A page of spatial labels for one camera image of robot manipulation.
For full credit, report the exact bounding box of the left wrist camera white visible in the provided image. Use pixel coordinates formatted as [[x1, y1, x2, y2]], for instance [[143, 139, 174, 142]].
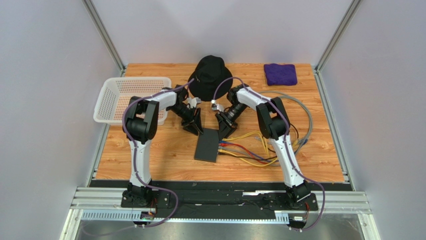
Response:
[[187, 97, 202, 109]]

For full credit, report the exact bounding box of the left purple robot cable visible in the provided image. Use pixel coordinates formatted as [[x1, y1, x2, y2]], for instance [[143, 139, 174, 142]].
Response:
[[121, 78, 196, 229]]

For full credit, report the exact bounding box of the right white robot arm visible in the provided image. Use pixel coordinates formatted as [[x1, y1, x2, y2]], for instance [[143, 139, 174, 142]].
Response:
[[211, 84, 311, 203]]

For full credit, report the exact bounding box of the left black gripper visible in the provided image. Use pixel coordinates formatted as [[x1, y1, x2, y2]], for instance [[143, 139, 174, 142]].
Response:
[[168, 104, 204, 137]]

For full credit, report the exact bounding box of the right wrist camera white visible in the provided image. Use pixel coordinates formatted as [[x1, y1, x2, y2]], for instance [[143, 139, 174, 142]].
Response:
[[211, 99, 225, 112]]

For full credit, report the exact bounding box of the red ethernet cable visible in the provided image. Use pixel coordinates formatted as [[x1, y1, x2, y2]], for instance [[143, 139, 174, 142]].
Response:
[[218, 141, 277, 165]]

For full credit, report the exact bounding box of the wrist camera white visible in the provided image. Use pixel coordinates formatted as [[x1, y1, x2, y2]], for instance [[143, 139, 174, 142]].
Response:
[[187, 97, 202, 109], [211, 99, 225, 112]]

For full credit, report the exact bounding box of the black cable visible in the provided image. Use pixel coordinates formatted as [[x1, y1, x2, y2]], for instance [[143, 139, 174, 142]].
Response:
[[219, 123, 300, 162]]

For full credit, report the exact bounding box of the grey ethernet cable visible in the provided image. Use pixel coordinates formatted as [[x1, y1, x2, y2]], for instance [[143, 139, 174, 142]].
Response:
[[219, 90, 314, 167]]

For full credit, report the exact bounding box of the yellow ethernet cable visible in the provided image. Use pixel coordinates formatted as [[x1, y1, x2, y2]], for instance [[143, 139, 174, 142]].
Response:
[[218, 149, 280, 168], [222, 131, 270, 157]]

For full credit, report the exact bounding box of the white plastic basket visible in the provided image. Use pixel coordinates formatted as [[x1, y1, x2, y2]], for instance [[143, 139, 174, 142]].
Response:
[[93, 77, 172, 126]]

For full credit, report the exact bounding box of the blue ethernet cable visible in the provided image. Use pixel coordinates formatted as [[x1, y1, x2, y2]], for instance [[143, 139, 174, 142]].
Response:
[[218, 140, 309, 162]]

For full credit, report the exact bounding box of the purple cloth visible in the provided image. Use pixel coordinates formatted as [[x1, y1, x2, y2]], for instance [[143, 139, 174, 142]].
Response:
[[263, 63, 298, 86]]

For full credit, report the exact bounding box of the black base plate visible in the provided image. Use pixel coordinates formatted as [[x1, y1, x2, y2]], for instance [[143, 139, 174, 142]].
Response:
[[120, 180, 354, 221]]

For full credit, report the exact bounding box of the black network switch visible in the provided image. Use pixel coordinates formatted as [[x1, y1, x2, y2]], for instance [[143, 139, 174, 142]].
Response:
[[194, 128, 220, 163]]

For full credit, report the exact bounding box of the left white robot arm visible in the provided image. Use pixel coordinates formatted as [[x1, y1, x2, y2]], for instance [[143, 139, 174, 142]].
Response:
[[122, 85, 204, 207]]

